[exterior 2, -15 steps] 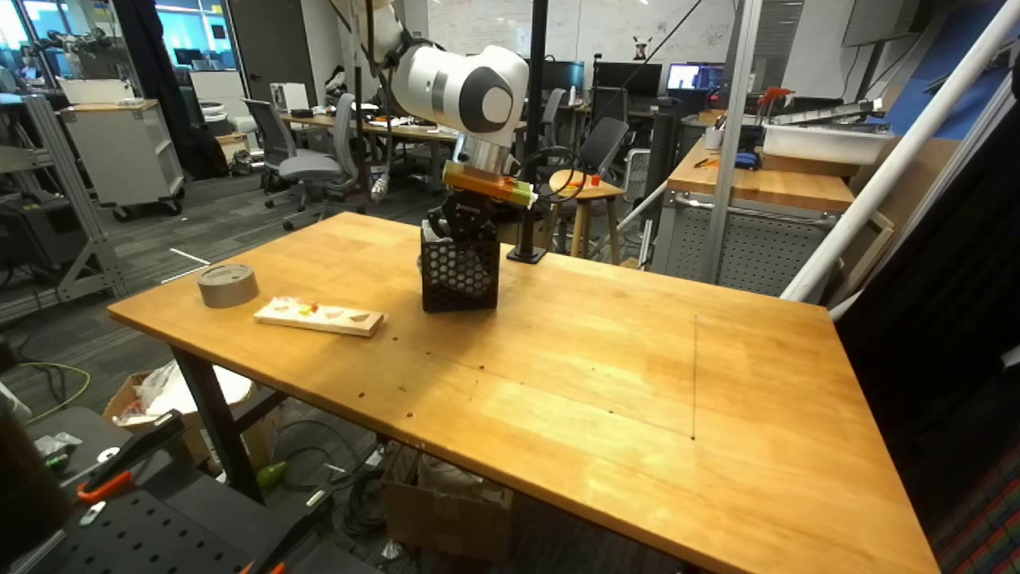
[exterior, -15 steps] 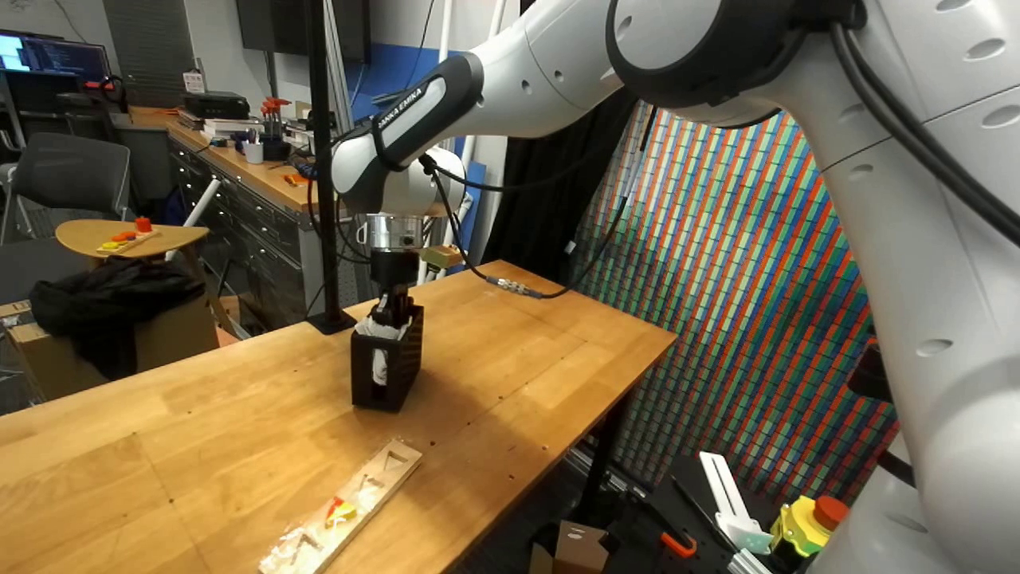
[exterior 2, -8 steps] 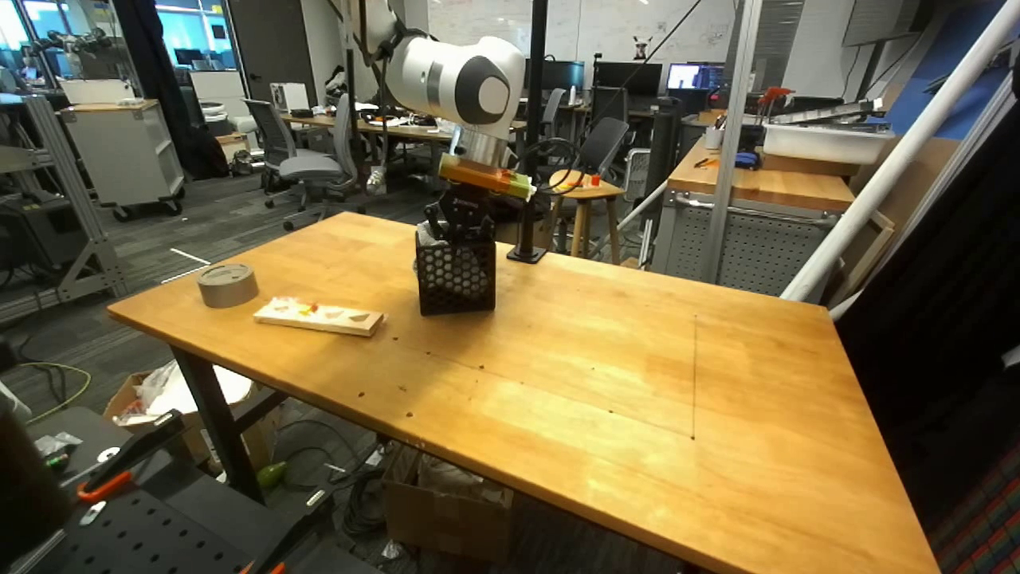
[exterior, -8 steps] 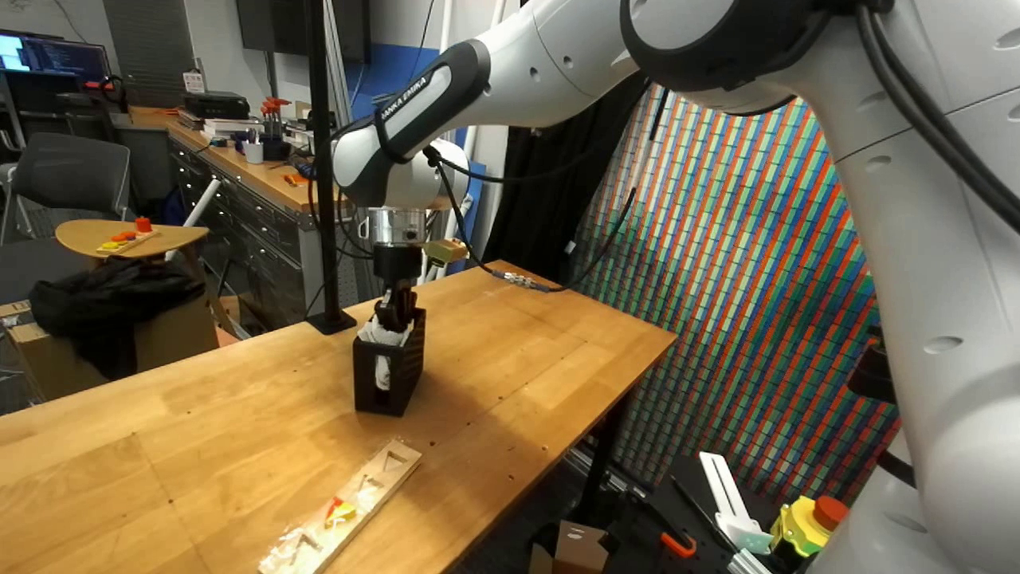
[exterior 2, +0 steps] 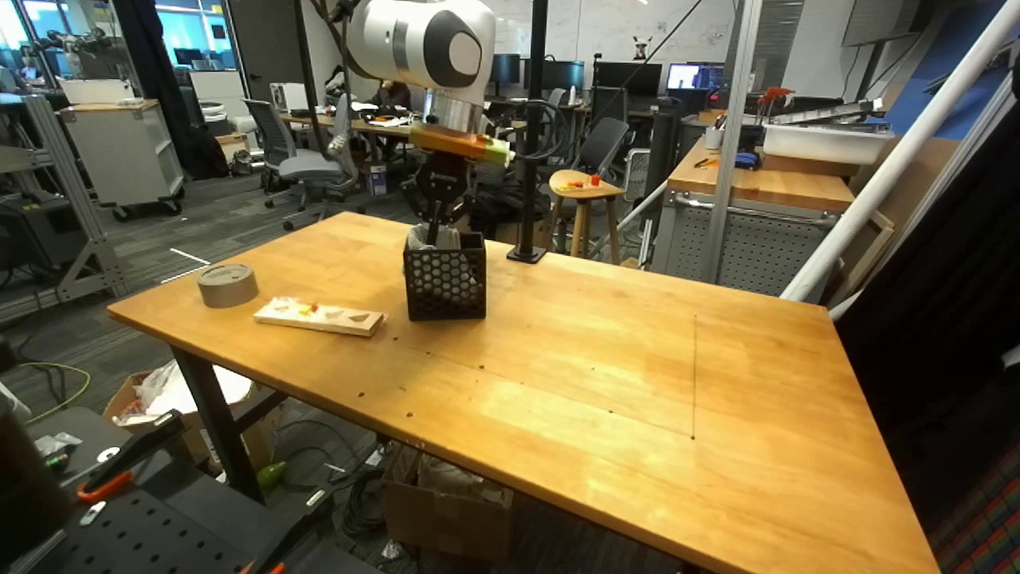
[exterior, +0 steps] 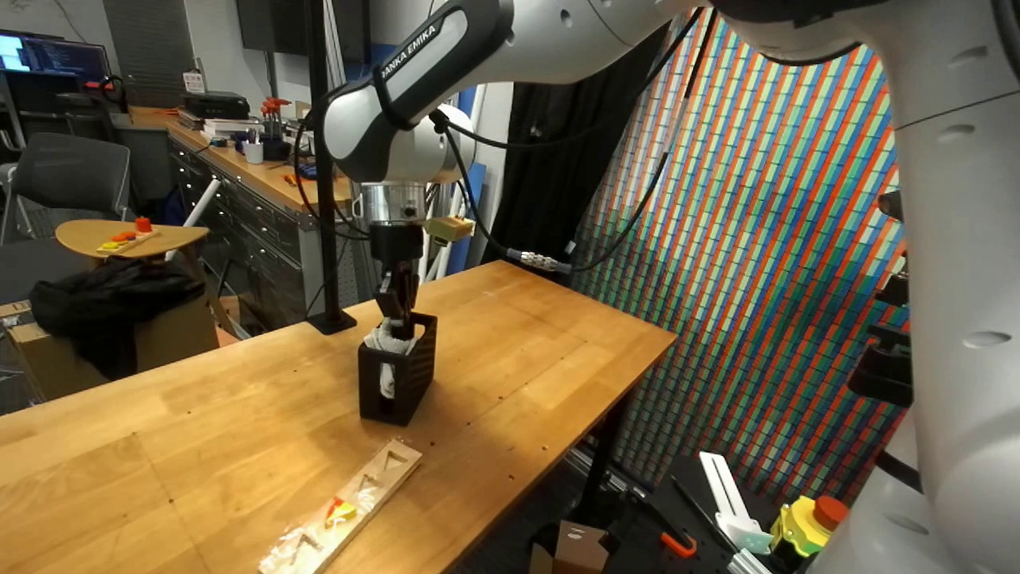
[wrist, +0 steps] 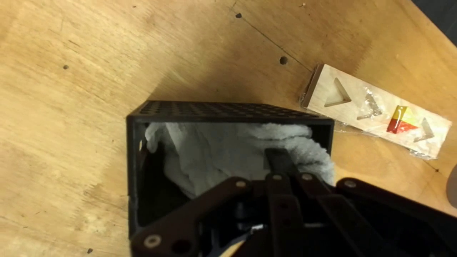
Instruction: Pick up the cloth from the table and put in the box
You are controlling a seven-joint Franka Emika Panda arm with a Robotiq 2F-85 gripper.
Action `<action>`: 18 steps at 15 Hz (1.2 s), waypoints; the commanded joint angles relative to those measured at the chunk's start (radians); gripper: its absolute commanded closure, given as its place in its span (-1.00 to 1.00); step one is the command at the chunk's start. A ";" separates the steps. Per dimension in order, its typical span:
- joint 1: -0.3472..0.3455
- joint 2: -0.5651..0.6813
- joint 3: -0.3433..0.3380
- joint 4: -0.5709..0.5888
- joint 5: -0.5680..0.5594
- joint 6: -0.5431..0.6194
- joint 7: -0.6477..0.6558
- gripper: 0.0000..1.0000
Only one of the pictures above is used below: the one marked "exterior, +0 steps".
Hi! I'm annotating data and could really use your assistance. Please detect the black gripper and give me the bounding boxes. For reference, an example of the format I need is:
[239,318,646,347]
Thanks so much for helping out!
[366,220,428,340]

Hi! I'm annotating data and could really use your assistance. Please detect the white terry cloth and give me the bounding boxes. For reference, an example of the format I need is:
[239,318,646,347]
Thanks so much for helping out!
[363,322,420,403]

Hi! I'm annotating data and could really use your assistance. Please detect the black mesh box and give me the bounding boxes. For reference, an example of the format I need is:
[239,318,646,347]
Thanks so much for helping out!
[352,310,441,429]

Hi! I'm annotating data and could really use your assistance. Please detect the large cardboard box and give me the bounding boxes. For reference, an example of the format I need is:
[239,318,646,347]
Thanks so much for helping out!
[7,292,223,403]

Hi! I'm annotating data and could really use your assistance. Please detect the brown cardboard box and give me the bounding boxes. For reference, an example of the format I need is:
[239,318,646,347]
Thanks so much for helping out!
[527,517,615,574]

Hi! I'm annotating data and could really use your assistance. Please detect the black pole stand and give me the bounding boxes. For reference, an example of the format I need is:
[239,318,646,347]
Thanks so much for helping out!
[302,0,360,338]

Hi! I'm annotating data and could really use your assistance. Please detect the wooden top workbench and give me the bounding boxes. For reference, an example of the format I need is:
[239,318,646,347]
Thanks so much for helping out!
[123,99,368,328]

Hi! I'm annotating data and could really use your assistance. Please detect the black curtain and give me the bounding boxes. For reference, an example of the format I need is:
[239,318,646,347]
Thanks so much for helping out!
[490,60,689,282]

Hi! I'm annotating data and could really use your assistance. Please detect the wooden shape puzzle block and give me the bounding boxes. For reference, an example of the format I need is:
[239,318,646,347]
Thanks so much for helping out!
[255,437,428,574]

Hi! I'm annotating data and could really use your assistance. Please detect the wooden stool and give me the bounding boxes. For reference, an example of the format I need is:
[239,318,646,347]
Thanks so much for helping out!
[50,212,212,265]

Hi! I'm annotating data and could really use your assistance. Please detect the red toy pieces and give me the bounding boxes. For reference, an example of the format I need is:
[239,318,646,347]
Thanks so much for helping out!
[99,212,159,254]

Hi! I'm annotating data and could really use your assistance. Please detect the black bag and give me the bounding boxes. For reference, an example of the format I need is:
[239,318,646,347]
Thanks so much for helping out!
[25,259,206,375]

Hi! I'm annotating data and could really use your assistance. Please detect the dark mesh office chair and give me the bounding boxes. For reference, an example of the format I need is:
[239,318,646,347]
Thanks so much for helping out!
[0,126,137,270]

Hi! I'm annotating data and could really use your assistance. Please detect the multicolour woven curtain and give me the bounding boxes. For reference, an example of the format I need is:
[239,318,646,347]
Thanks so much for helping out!
[568,9,917,513]

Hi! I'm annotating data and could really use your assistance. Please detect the orange black clamp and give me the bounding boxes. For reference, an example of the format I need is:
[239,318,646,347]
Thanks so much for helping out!
[652,526,703,564]

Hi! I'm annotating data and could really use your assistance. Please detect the computer monitor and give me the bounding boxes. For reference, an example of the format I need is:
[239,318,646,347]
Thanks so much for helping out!
[0,28,111,85]

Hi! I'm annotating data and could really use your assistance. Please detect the yellow red emergency stop button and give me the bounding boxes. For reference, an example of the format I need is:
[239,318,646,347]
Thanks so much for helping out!
[769,490,855,564]

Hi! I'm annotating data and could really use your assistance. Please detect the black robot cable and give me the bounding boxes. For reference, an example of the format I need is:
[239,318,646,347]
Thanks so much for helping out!
[428,6,714,277]

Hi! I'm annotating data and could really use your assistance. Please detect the white metal bracket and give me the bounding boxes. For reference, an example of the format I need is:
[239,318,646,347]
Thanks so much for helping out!
[691,450,771,558]

